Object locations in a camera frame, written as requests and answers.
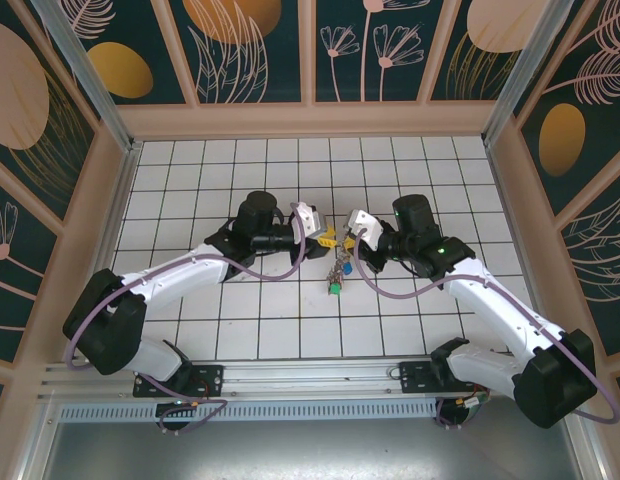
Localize grey metal panel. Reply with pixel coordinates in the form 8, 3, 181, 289
39, 418, 606, 480

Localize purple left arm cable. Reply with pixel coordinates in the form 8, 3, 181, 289
64, 202, 309, 435

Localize slotted grey cable duct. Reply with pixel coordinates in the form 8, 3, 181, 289
57, 402, 441, 421

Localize aluminium corner post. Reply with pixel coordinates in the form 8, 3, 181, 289
482, 0, 571, 146
29, 0, 141, 154

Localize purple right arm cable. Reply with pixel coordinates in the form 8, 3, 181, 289
354, 230, 620, 432

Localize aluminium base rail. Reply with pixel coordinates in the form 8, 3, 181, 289
37, 353, 577, 402

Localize toothed metal ring disc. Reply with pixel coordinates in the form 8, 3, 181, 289
325, 227, 354, 299

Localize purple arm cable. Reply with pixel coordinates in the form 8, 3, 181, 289
64, 202, 309, 435
354, 230, 620, 432

